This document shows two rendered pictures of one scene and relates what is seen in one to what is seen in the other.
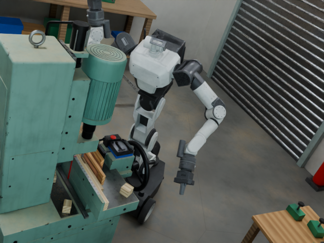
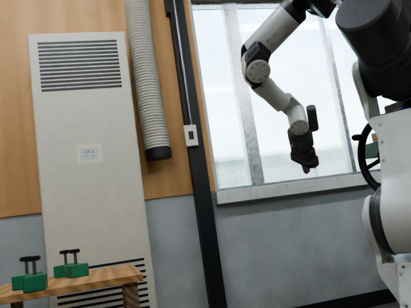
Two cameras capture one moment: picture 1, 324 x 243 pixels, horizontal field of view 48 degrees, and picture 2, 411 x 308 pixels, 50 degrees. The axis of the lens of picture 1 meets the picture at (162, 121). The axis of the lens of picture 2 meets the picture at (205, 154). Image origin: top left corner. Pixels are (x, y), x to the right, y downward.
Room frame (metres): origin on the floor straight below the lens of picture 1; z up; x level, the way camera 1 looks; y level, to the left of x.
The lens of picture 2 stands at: (3.25, 0.06, 0.66)
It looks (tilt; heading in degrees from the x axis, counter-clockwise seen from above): 9 degrees up; 202
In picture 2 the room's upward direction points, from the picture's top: 8 degrees counter-clockwise
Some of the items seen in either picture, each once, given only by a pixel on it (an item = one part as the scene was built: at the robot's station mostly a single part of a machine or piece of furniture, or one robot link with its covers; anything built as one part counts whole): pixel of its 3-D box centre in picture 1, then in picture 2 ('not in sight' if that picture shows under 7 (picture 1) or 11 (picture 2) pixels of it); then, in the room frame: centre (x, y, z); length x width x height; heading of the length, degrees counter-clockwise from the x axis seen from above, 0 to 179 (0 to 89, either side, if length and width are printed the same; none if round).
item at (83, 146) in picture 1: (81, 144); not in sight; (1.35, 0.32, 1.03); 0.14 x 0.07 x 0.09; 135
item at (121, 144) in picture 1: (118, 144); (408, 104); (1.50, 0.17, 0.99); 0.13 x 0.11 x 0.06; 45
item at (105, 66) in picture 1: (99, 85); not in sight; (1.36, 0.31, 1.35); 0.18 x 0.18 x 0.31
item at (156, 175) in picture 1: (135, 169); not in sight; (2.34, 0.07, 0.19); 0.64 x 0.52 x 0.33; 165
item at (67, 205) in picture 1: (67, 206); not in sight; (1.15, 0.27, 0.82); 0.04 x 0.03 x 0.04; 17
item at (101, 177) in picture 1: (92, 163); not in sight; (1.36, 0.25, 0.93); 0.24 x 0.01 x 0.06; 45
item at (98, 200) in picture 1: (74, 162); not in sight; (1.33, 0.33, 0.93); 0.60 x 0.02 x 0.06; 45
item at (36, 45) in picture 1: (37, 38); not in sight; (1.16, 0.51, 1.55); 0.06 x 0.02 x 0.07; 135
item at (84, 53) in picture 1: (75, 44); not in sight; (1.26, 0.40, 1.54); 0.08 x 0.08 x 0.17; 45
